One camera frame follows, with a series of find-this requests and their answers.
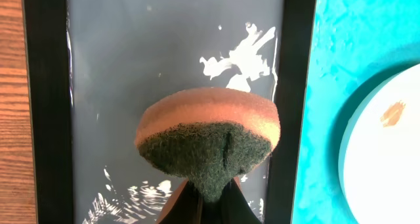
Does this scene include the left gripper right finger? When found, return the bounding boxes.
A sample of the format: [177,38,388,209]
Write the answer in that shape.
[219,179,261,224]

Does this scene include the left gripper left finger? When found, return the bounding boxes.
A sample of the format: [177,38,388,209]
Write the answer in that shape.
[156,180,202,224]

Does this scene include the green orange sponge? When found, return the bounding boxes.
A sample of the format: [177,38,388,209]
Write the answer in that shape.
[135,88,281,202]

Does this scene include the light blue plate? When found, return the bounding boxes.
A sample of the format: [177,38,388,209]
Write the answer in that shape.
[338,66,419,224]

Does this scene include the black water tray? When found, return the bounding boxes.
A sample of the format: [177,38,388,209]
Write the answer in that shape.
[22,0,316,223]

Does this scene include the teal plastic tray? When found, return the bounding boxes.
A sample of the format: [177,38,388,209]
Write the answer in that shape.
[291,0,419,224]

